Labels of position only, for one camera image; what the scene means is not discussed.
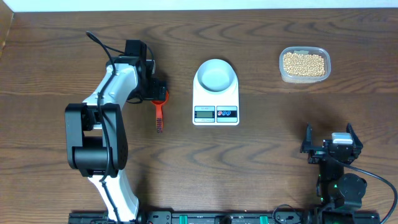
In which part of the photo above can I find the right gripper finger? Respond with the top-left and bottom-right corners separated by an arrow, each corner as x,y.
346,123 -> 363,148
302,123 -> 312,149

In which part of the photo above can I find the red plastic measuring scoop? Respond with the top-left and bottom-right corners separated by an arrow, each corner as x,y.
151,91 -> 169,133

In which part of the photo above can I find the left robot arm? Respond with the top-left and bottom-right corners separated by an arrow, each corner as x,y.
65,55 -> 165,223

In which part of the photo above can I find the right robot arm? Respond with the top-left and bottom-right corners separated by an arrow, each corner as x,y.
300,124 -> 367,212

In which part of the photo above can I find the grey round bowl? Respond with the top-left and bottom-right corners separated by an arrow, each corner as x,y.
197,59 -> 236,92

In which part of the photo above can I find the white digital kitchen scale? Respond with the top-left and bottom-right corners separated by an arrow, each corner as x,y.
192,73 -> 240,126

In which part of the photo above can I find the pile of soybeans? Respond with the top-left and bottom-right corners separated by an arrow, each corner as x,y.
283,52 -> 326,77

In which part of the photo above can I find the clear plastic container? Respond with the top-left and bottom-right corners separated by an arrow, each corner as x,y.
279,47 -> 331,83

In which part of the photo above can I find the right black cable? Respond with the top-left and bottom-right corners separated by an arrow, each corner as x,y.
329,155 -> 398,224

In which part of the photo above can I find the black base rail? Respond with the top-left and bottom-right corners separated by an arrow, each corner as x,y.
67,211 -> 380,224

